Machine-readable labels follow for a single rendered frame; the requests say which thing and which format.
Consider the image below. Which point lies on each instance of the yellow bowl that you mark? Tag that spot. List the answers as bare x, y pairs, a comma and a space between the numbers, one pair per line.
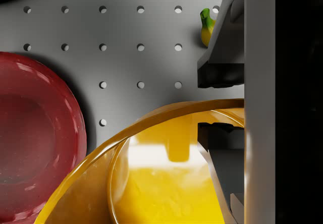
161, 191

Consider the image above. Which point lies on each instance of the banana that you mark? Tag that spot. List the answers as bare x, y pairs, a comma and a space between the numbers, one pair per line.
207, 32

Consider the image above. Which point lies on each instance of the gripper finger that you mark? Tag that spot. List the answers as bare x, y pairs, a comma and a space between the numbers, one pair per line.
224, 75
224, 158

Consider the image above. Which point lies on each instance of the red plate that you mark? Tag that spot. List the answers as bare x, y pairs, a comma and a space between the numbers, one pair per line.
32, 138

